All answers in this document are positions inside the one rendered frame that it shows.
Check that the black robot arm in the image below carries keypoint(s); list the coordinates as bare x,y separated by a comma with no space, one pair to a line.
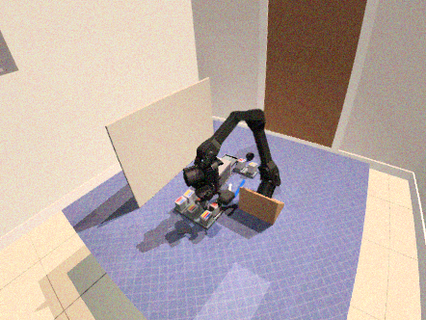
209,149

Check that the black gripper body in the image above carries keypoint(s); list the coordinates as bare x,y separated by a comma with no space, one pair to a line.
225,196

